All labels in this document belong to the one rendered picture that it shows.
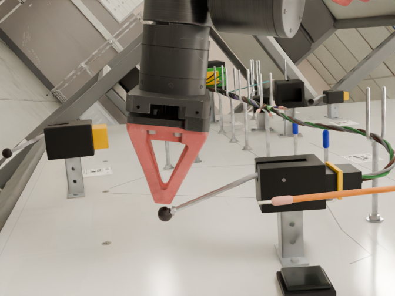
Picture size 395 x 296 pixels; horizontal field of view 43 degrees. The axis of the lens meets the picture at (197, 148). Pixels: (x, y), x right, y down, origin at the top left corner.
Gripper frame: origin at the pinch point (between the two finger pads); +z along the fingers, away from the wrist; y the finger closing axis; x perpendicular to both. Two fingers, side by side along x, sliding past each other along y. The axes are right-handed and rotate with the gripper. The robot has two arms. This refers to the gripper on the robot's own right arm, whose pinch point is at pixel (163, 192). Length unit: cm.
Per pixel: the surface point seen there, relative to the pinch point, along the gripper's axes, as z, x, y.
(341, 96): -4, -35, 71
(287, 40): -15, -27, 105
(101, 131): -0.3, 9.9, 23.6
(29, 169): 10.7, 24.8, 39.8
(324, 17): -23, -37, 107
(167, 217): 2.0, -0.5, -0.6
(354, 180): -3.0, -16.4, -1.1
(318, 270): 3.8, -13.3, -5.1
